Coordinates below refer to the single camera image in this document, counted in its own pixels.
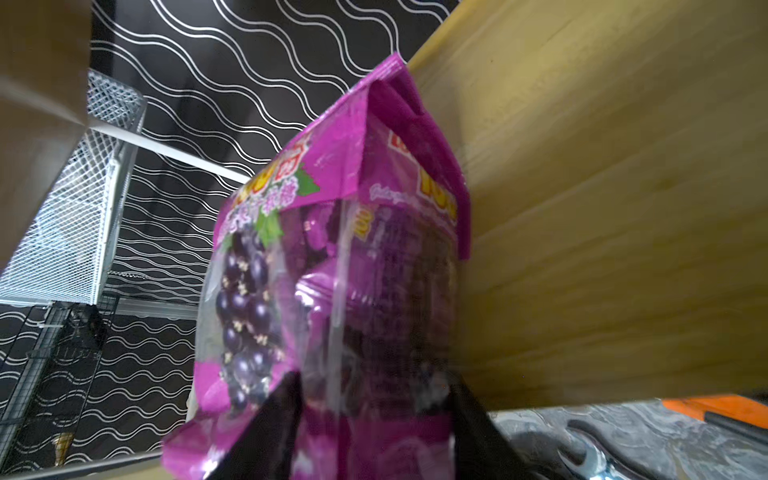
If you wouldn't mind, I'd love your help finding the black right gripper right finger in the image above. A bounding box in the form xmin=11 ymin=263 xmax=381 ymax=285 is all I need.
xmin=449 ymin=374 xmax=535 ymax=479

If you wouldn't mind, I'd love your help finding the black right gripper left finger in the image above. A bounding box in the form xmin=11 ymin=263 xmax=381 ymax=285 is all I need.
xmin=209 ymin=372 xmax=303 ymax=480

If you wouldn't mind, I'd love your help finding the white wire wall basket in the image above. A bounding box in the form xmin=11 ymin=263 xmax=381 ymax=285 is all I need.
xmin=1 ymin=101 xmax=137 ymax=306

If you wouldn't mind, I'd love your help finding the white wooden two-tier shelf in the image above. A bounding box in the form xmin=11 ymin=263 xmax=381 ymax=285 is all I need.
xmin=1 ymin=1 xmax=767 ymax=470

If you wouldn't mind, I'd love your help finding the purple grape candy bag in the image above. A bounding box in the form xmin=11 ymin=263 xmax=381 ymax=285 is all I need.
xmin=161 ymin=54 xmax=471 ymax=479

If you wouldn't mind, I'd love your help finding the adjustable wrench orange handle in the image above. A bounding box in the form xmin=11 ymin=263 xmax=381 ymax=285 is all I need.
xmin=557 ymin=394 xmax=768 ymax=480

